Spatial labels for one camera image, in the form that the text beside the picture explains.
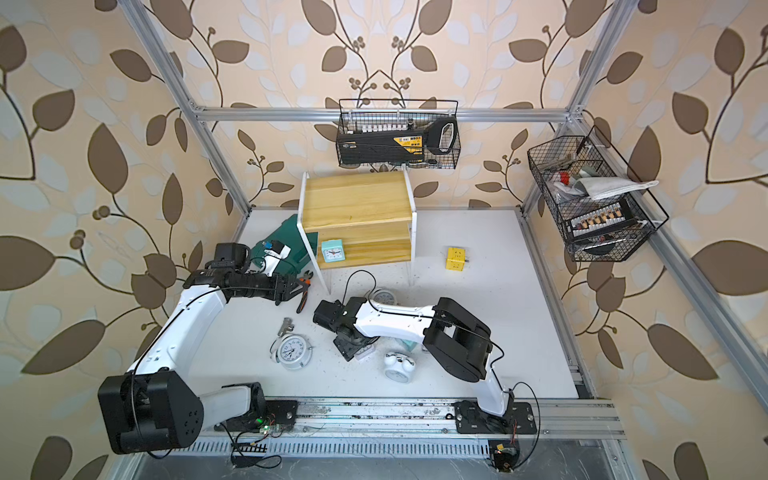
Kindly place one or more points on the black wire basket back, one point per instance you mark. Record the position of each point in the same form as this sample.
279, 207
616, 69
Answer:
354, 112

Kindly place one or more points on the orange black pliers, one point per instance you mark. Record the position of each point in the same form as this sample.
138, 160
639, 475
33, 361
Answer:
305, 281

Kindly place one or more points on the small grey metal clip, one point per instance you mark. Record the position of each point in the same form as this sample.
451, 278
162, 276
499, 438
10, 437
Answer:
286, 327

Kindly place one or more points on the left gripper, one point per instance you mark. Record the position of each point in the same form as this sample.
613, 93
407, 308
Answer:
281, 279

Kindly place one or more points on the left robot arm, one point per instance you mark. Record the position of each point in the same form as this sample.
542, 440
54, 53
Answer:
151, 408

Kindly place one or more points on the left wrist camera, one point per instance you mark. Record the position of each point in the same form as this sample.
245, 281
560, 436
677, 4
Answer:
275, 257

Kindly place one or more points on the lilac square alarm clock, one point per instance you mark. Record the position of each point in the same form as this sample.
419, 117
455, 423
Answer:
365, 352

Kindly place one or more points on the black wire basket right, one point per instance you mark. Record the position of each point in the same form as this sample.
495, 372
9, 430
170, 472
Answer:
557, 164

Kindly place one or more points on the white twin-bell clock front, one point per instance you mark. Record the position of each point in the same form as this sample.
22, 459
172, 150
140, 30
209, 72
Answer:
399, 367

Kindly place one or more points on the white papers in basket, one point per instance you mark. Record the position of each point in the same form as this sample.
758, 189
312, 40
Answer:
601, 188

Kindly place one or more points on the white twin-bell clock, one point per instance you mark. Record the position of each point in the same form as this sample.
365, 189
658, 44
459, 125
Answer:
399, 367
384, 296
293, 352

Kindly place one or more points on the socket set tray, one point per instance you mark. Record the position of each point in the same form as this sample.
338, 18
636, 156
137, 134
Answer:
605, 219

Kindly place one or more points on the wooden two-tier shelf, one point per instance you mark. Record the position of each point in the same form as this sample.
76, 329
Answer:
374, 214

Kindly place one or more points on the black wire basket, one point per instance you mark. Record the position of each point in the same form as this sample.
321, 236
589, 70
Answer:
354, 112
557, 164

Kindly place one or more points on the black yellow tool box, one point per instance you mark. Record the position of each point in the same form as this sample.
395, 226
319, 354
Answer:
435, 144

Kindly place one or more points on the green plastic tool case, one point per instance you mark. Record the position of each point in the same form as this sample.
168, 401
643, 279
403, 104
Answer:
289, 234

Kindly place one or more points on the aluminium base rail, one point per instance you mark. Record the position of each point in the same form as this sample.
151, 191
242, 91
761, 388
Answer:
374, 418

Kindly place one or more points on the yellow cube box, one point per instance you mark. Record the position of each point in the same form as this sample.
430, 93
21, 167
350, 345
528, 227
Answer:
456, 259

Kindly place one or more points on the white twin-bell clock left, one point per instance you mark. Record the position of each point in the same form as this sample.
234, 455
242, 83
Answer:
293, 352

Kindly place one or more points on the mint square alarm clock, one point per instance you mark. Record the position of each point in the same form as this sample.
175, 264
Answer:
333, 251

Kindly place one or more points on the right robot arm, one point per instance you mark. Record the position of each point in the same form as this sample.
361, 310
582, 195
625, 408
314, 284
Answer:
459, 342

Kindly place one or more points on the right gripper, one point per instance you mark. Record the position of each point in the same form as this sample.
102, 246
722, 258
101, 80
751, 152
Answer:
345, 348

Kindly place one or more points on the white twin-bell clock centre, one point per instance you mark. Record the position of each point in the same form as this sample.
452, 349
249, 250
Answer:
384, 296

